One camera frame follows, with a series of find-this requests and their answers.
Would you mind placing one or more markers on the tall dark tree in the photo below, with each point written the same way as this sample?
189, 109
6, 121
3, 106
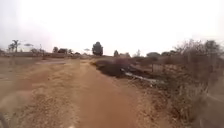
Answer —
97, 49

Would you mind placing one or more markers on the low building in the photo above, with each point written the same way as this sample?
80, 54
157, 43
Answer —
62, 51

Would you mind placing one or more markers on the small dark tree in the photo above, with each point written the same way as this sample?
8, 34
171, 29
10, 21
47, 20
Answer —
116, 53

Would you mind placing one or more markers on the dry grass verge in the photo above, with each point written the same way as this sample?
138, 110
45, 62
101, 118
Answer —
166, 96

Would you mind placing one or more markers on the red-brown dirt road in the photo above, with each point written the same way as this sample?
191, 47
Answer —
100, 100

